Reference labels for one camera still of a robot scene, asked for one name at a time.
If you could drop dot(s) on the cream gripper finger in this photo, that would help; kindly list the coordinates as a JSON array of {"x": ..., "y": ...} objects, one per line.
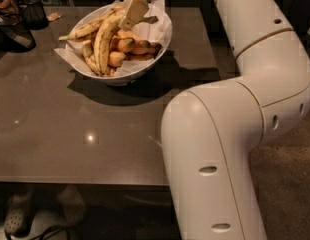
[{"x": 134, "y": 11}]

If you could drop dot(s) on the large spotted yellow banana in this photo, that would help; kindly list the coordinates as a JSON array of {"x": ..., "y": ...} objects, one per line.
[{"x": 108, "y": 30}]

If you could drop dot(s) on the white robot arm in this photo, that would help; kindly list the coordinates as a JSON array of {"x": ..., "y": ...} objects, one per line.
[{"x": 208, "y": 130}]

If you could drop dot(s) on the white ceramic bowl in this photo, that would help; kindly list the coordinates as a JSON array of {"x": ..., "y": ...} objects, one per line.
[{"x": 160, "y": 31}]

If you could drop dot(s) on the long banana at back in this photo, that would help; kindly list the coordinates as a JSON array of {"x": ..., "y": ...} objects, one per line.
[{"x": 89, "y": 27}]

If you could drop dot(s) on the small banana at front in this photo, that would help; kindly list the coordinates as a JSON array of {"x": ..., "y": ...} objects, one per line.
[{"x": 89, "y": 57}]

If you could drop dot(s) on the small orange mandarin middle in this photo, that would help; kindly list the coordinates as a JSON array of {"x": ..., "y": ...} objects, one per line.
[{"x": 124, "y": 45}]

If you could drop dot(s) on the small orange mandarin right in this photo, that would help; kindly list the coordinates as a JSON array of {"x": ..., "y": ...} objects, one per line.
[{"x": 145, "y": 47}]

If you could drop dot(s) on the small orange mandarin left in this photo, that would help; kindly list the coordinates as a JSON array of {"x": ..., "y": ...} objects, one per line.
[{"x": 116, "y": 58}]

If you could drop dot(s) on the small wrapped packet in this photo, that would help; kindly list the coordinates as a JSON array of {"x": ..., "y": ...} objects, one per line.
[{"x": 53, "y": 17}]

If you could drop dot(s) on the black mesh pen cup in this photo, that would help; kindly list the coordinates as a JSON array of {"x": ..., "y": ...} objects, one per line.
[{"x": 34, "y": 14}]

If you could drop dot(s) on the black mesh basket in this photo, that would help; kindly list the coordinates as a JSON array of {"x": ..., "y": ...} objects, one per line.
[{"x": 15, "y": 36}]

